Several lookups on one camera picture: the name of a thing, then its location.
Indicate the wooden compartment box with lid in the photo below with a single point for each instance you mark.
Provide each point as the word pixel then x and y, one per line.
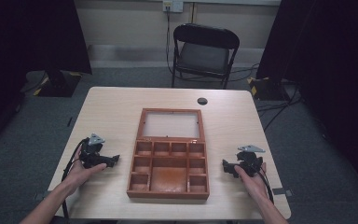
pixel 169 174

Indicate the black stand base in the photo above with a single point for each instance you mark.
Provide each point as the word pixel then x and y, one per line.
pixel 265 88
pixel 59 84

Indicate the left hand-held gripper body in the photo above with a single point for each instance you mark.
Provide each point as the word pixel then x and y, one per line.
pixel 93 154

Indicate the black folding chair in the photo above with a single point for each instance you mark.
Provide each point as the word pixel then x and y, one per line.
pixel 203 56

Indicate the white wall socket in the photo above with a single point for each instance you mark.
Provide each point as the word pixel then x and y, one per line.
pixel 173 5

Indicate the small black floor strip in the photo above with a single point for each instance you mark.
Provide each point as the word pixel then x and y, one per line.
pixel 70 121

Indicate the black curtain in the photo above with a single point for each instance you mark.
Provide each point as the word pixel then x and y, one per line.
pixel 329 62
pixel 28 37

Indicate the person's right hand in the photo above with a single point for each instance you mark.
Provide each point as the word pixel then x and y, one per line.
pixel 252 183

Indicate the person's left hand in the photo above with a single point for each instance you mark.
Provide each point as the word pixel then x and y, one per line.
pixel 79 174

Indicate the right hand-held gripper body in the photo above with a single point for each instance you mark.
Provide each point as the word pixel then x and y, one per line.
pixel 250 160

